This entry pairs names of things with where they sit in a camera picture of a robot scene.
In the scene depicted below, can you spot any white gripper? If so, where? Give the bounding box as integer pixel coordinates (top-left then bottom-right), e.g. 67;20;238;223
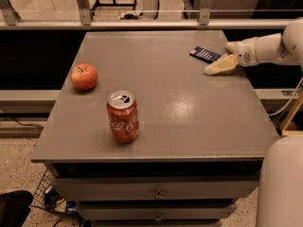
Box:
205;37;258;76

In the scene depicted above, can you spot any red apple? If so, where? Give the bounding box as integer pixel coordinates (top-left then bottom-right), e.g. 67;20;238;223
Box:
70;63;98;90

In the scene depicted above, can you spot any grey drawer cabinet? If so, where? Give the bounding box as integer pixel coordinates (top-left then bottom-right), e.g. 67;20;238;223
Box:
32;31;277;227

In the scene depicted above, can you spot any red coca-cola can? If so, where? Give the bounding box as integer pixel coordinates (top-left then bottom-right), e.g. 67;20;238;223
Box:
107;91;139;144

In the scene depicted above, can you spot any top grey drawer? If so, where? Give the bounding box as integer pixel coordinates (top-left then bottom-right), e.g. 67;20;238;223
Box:
52;176;258;201

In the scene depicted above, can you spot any black stand frame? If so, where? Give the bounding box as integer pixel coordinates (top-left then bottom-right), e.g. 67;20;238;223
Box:
91;0;137;12

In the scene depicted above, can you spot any blue rxbar blueberry wrapper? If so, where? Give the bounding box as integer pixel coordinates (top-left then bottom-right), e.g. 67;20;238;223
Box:
189;46;221;63

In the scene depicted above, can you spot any wooden frame piece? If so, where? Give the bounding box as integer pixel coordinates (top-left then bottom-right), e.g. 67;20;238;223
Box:
279;91;303;136

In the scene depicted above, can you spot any black chair corner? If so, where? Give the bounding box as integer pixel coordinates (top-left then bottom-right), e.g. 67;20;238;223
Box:
0;190;33;227

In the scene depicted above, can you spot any grey drawer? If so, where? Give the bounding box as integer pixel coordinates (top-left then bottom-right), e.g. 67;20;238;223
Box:
77;202;237;221
52;176;258;201

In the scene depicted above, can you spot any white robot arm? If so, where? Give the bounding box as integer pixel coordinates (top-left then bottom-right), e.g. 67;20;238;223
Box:
205;18;303;227

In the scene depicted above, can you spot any metal railing with glass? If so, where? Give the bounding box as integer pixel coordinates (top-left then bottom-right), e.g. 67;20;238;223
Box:
0;0;303;30

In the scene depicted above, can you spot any wire mesh basket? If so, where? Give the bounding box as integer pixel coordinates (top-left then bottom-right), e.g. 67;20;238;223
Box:
31;170;60;211

